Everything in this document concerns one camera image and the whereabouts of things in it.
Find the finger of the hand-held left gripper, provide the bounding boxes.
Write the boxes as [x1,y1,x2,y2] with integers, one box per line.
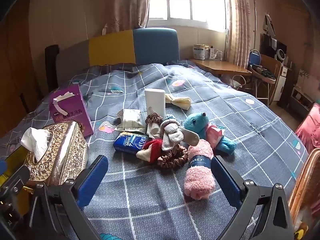
[0,159,30,202]

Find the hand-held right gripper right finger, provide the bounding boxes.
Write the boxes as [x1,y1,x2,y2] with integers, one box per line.
[211,155,294,240]

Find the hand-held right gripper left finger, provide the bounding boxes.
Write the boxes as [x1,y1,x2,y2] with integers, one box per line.
[29,155,108,240]

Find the gold tin box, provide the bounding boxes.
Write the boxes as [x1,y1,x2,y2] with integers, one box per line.
[4,144,34,195]

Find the pink towel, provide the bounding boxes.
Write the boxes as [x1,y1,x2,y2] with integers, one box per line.
[184,139,214,200]

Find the blue tissue packet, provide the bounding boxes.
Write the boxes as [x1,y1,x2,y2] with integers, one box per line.
[113,132,149,155]

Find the blue plush bear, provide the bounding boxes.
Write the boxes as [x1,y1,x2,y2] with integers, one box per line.
[184,112,237,155]

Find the beige grey socks bundle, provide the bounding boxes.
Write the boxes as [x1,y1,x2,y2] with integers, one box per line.
[160,114,200,152]

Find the ornate gold tissue box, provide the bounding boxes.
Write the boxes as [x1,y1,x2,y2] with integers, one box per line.
[24,121,88,188]

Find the white facial tissue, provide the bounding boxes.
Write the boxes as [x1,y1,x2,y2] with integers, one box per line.
[20,127,52,162]

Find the brown satin scrunchie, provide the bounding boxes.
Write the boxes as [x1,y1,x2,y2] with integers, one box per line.
[157,145,188,168]

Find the grey checked quilt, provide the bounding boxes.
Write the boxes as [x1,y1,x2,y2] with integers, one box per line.
[0,61,309,240]

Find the white green wipes packet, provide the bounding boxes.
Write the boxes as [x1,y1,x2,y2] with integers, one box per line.
[116,109,148,133]

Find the beige rolled socks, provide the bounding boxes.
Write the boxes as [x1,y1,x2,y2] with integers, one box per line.
[146,121,161,139]

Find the small brown scrunchie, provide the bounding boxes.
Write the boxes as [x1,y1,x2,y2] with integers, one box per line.
[145,114,163,126]

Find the cream fabric bow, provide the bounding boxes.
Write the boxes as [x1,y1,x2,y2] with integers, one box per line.
[165,93,192,110]

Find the pink quilted blanket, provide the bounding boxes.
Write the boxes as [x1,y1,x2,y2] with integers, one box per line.
[295,102,320,153]

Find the wooden wardrobe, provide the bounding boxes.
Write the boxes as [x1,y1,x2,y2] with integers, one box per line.
[0,2,50,133]

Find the low dark shelf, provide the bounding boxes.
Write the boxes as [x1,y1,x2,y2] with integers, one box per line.
[290,85,315,117]

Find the white small cabinet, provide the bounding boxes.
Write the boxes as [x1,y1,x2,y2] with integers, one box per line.
[276,65,291,102]

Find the wooden desk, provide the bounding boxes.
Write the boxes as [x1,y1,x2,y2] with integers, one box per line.
[190,59,252,80]

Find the black upright roll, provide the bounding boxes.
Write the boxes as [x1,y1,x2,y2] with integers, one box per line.
[45,44,59,90]

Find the blue folding chair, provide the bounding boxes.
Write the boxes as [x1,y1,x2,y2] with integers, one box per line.
[247,49,277,107]

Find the large metal tin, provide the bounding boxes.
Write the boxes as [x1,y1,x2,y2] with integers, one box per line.
[193,44,207,60]

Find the grey yellow blue headboard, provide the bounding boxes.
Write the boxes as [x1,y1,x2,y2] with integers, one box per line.
[55,28,180,85]

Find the dark shelf unit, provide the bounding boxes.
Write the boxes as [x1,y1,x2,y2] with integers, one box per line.
[259,12,293,67]

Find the pink patterned curtain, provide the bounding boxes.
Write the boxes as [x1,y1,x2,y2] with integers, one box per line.
[225,0,258,68]
[105,0,150,34]

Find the window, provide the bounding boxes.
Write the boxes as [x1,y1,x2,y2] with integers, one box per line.
[147,0,229,30]

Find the purple carton with ribbon handle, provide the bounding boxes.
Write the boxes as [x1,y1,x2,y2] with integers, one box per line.
[49,84,94,137]

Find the white bag handle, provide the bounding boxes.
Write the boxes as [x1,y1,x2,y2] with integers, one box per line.
[231,75,247,90]

